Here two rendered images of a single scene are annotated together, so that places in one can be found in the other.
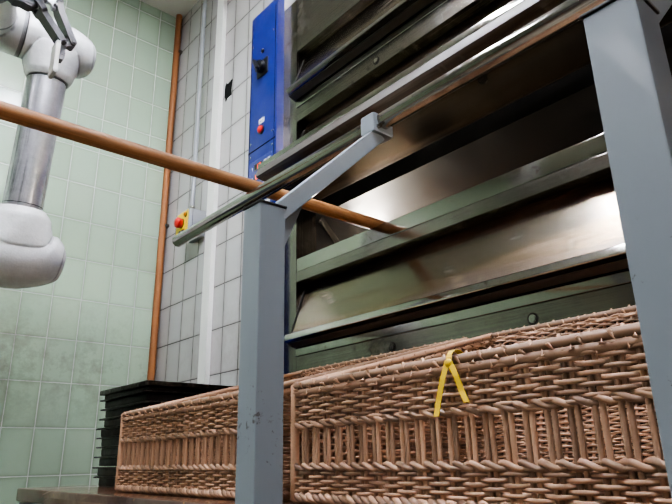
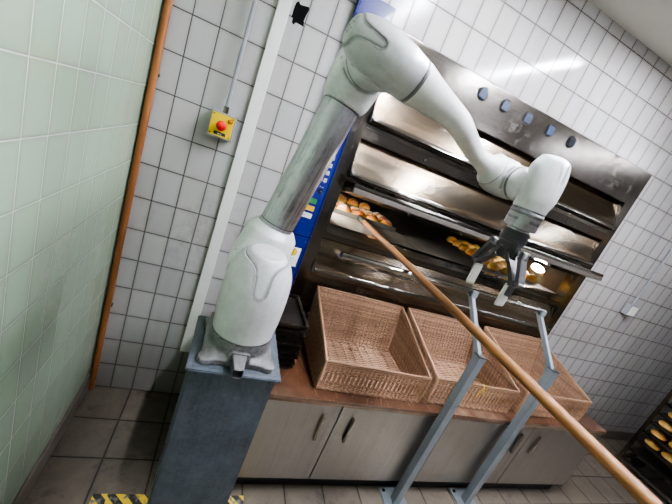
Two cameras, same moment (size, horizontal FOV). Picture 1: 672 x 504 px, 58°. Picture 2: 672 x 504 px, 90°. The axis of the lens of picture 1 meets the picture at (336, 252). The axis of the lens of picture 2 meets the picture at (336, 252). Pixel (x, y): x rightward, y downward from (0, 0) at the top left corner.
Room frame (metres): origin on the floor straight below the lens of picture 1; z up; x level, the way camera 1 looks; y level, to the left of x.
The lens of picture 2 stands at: (1.00, 1.67, 1.55)
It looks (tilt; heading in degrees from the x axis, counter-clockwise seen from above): 16 degrees down; 290
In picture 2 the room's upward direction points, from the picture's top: 22 degrees clockwise
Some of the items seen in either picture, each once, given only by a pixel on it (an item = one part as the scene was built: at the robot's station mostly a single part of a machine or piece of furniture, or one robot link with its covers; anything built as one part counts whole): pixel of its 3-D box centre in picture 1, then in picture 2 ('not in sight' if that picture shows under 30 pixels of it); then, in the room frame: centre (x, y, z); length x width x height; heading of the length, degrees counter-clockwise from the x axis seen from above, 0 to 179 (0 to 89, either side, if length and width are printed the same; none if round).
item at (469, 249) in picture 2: not in sight; (490, 258); (0.83, -1.19, 1.21); 0.61 x 0.48 x 0.06; 131
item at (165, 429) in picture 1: (290, 414); (365, 341); (1.23, 0.10, 0.72); 0.56 x 0.49 x 0.28; 40
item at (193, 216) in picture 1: (190, 225); (222, 125); (2.08, 0.54, 1.46); 0.10 x 0.07 x 0.10; 41
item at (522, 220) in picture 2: not in sight; (522, 220); (0.90, 0.57, 1.56); 0.09 x 0.09 x 0.06
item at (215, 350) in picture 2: not in sight; (239, 341); (1.38, 1.03, 1.03); 0.22 x 0.18 x 0.06; 131
